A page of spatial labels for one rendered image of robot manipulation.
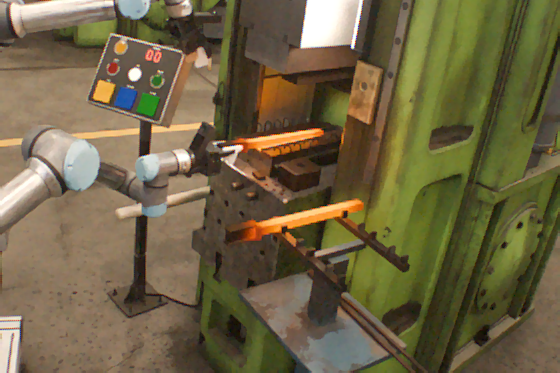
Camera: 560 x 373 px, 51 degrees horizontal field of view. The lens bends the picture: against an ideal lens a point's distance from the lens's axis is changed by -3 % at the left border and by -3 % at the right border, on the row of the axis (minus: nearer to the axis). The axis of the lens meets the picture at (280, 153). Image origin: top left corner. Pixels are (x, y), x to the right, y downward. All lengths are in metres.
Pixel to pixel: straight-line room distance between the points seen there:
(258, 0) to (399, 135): 0.61
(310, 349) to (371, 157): 0.61
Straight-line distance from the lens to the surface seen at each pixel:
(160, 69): 2.25
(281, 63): 1.85
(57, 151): 1.46
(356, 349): 1.65
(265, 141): 1.99
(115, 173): 1.80
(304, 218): 1.61
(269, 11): 1.88
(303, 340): 1.63
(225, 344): 2.43
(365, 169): 1.86
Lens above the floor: 1.78
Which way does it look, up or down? 24 degrees down
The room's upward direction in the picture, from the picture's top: 9 degrees clockwise
